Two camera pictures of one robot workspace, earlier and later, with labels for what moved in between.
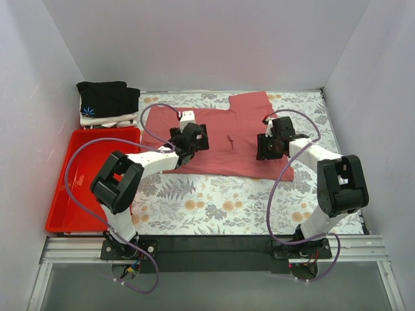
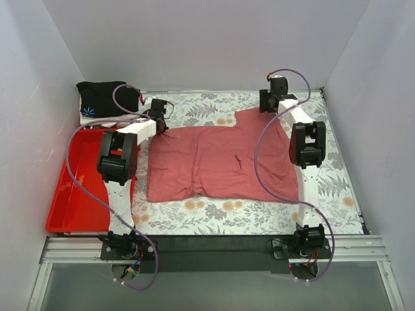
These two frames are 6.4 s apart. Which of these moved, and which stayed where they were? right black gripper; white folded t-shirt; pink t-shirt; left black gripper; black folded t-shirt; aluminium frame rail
Moved: pink t-shirt; left black gripper; right black gripper
Stayed: white folded t-shirt; aluminium frame rail; black folded t-shirt
